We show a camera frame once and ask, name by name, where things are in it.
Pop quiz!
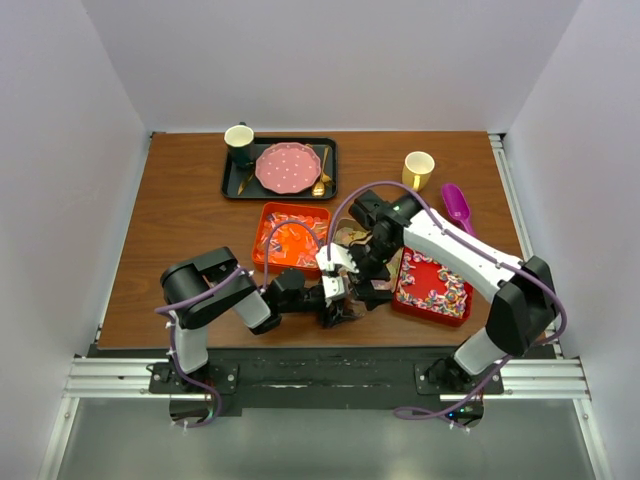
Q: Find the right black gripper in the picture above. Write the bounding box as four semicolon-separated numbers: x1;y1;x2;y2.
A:
339;236;400;312

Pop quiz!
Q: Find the red box of lollipops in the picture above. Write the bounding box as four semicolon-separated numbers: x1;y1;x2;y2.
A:
391;248;474;328

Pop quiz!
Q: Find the silver tin of gummies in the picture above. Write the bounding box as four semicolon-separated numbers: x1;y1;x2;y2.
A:
333;218;402;290

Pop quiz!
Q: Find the orange candy box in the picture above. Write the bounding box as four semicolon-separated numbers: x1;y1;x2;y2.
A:
251;202;331;280

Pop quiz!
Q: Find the purple plastic scoop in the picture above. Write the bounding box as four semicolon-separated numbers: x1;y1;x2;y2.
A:
441;183;476;237

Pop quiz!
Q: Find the clear glass jar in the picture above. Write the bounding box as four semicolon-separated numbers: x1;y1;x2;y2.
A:
342;296;368;321

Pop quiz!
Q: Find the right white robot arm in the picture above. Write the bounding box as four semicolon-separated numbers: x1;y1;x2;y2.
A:
349;190;566;393

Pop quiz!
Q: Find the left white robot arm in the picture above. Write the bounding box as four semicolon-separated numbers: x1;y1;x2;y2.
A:
154;247;356;393

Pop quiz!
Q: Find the gold spoon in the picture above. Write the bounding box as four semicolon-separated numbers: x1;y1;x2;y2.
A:
312;147;329;198

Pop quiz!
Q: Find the gold fork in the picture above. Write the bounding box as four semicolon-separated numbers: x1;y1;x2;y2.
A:
320;146;333;189

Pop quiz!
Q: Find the yellow mug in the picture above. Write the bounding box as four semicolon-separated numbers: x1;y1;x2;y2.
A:
401;151;435;192

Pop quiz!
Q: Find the pink polka dot plate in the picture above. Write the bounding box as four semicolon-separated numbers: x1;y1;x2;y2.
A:
255;142;321;195

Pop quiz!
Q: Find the black serving tray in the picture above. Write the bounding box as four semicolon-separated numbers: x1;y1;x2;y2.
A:
221;135;338;201

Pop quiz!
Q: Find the dark green cup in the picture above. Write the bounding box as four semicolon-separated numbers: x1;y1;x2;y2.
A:
223;122;255;168

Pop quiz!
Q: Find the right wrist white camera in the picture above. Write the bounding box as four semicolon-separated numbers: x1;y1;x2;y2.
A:
315;242;359;275

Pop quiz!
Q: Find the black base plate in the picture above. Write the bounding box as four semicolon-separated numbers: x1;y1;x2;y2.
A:
149;344;505;419

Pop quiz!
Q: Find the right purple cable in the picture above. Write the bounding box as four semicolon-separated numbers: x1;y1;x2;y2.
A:
327;180;569;421

